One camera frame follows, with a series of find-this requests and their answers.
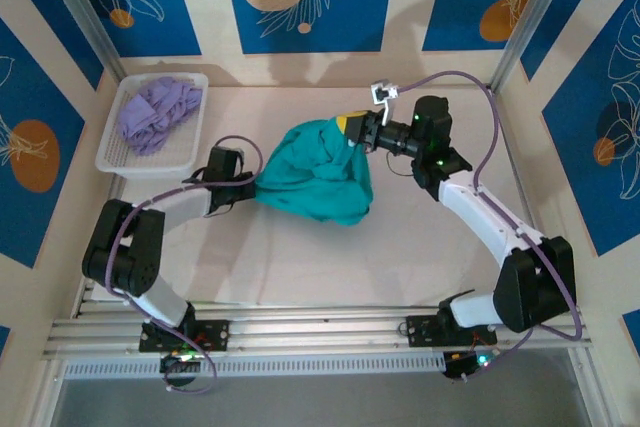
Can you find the purple crumpled garment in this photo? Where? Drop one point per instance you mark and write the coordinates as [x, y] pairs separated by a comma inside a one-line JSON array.
[[155, 117]]

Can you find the white table mat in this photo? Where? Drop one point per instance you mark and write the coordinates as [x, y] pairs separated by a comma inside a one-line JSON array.
[[325, 267]]

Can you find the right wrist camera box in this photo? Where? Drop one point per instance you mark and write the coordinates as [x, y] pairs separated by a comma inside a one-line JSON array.
[[381, 93]]

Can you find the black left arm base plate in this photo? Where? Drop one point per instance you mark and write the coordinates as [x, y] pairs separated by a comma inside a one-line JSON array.
[[215, 334]]

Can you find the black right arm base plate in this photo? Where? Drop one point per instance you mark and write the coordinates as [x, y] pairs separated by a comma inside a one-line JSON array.
[[420, 332]]

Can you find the aluminium front rail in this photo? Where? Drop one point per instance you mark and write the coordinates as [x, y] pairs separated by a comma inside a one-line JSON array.
[[325, 332]]

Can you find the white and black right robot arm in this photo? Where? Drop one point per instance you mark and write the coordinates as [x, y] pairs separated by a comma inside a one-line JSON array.
[[475, 219]]

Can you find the aluminium corner post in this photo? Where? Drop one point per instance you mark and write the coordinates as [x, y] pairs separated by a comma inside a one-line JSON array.
[[537, 17], [80, 7]]

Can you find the white plastic basket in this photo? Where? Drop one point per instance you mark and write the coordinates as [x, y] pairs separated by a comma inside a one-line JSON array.
[[115, 159]]

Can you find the black electronics board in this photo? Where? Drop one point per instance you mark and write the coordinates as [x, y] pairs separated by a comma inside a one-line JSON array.
[[462, 364], [180, 361]]

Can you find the aluminium side rail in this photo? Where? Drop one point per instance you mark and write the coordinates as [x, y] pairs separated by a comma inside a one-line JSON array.
[[85, 304], [516, 172]]

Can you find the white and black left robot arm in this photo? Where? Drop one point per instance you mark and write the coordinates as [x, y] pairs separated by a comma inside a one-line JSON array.
[[190, 207]]

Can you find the teal t-shirt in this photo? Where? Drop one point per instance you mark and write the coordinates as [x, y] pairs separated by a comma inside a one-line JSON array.
[[310, 182]]

